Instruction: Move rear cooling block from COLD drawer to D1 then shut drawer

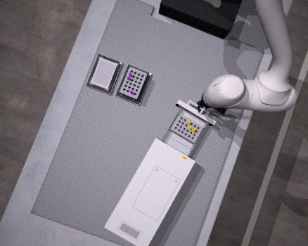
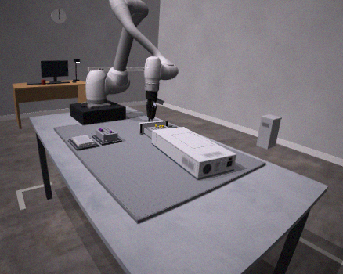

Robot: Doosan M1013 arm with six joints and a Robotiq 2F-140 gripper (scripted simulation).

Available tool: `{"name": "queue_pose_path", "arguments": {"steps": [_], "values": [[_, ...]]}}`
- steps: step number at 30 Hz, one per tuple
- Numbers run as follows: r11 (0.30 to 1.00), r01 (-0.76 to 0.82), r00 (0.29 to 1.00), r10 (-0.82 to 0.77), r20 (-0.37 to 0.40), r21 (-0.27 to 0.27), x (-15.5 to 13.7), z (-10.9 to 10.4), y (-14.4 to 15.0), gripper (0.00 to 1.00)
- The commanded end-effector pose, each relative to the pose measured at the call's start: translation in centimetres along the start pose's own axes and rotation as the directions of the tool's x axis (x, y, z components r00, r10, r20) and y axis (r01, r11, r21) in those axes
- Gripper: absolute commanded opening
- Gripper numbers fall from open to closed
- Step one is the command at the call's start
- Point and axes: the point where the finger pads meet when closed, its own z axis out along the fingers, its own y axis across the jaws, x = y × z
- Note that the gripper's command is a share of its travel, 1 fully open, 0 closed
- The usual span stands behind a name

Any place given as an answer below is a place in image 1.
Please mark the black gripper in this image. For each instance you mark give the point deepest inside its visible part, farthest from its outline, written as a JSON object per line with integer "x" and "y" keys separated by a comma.
{"x": 202, "y": 106}

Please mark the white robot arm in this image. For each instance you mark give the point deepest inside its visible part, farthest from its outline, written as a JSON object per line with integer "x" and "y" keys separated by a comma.
{"x": 271, "y": 91}

